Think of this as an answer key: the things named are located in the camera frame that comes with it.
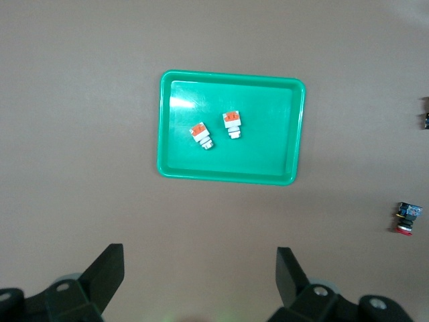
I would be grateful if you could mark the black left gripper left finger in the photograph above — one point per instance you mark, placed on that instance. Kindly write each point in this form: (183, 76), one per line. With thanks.
(104, 275)

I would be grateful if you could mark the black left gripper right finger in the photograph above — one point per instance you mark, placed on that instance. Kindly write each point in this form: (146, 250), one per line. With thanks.
(291, 285)

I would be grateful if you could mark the white orange push button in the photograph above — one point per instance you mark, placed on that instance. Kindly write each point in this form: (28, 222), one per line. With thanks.
(232, 122)
(200, 133)

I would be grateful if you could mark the red cap push button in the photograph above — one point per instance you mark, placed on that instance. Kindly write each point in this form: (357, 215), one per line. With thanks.
(407, 214)
(426, 117)

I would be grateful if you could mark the green plastic tray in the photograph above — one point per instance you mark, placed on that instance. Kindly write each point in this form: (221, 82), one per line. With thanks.
(261, 151)

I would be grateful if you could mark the brown table mat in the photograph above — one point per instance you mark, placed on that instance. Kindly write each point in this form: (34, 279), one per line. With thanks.
(83, 134)

